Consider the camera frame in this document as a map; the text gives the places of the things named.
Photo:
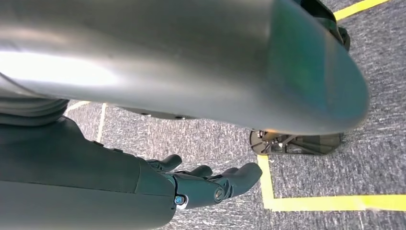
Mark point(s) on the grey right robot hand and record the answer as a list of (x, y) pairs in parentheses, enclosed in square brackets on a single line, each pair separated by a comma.
[(79, 184)]

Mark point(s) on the black robot foot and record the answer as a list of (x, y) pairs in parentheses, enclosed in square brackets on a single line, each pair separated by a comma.
[(317, 146)]

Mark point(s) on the yellow floor tape outline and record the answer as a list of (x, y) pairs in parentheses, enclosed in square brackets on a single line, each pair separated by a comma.
[(317, 203)]

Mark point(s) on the black robot leg part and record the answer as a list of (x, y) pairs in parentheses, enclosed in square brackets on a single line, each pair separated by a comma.
[(323, 12)]

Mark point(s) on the silver robot body shell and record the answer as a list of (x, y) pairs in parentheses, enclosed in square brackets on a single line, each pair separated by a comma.
[(158, 47)]

